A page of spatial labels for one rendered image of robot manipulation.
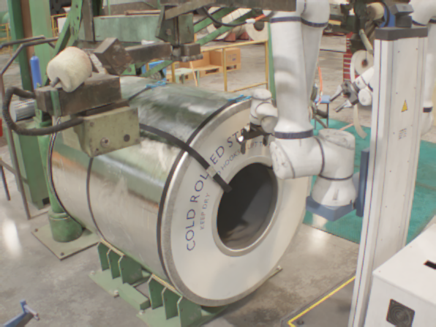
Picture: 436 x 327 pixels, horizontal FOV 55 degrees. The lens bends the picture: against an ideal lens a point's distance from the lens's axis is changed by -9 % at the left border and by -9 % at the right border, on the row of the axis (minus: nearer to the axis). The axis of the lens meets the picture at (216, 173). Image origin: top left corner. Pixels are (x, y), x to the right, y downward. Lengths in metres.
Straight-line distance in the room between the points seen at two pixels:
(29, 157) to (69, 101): 3.10
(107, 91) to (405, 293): 1.32
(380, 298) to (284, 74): 0.99
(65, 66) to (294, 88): 0.84
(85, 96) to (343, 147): 0.98
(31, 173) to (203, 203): 2.55
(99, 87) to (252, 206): 1.64
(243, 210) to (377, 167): 1.21
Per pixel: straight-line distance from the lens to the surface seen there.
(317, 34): 1.83
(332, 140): 1.76
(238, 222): 2.79
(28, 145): 4.37
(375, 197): 1.88
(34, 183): 4.49
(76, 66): 1.28
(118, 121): 1.39
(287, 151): 1.70
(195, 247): 2.28
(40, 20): 6.58
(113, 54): 1.41
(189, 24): 1.59
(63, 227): 3.81
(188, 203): 2.14
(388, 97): 1.76
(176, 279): 2.27
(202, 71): 10.03
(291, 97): 1.69
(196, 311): 2.81
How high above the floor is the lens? 1.93
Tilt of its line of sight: 23 degrees down
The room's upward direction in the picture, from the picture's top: 3 degrees counter-clockwise
